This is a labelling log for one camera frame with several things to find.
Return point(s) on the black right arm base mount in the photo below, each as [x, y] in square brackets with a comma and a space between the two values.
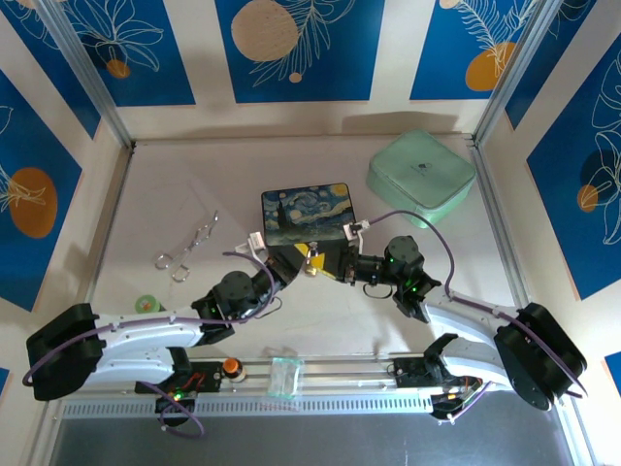
[417, 374]

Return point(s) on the grey metal plate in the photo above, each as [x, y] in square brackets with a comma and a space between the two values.
[310, 444]

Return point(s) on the perforated metal strip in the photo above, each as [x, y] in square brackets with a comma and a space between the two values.
[291, 404]

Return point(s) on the orange capped small bottle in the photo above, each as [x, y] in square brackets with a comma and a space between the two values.
[233, 366]

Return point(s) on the mint green zip pouch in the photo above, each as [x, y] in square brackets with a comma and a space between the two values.
[419, 175]

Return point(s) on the aluminium mounting rail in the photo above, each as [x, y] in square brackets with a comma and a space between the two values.
[339, 371]

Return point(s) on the metal tongs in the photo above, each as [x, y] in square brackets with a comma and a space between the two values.
[186, 245]

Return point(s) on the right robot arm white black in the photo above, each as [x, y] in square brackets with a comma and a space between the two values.
[466, 318]

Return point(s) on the blue floral wall poster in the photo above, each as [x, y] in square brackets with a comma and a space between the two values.
[475, 48]
[301, 63]
[34, 194]
[582, 194]
[140, 53]

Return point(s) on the aluminium frame post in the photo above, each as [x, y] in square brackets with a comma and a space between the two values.
[521, 63]
[85, 68]

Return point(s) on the clear plastic bag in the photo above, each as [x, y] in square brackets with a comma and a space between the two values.
[284, 378]

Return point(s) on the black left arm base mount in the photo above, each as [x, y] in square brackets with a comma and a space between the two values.
[194, 381]

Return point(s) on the starry night painted box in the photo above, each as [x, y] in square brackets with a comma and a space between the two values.
[308, 211]

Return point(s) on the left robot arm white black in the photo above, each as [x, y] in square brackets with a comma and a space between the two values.
[145, 337]

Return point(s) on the green tape roll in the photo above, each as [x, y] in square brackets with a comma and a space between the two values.
[147, 304]

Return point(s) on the brass padlock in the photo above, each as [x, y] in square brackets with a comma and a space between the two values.
[311, 268]

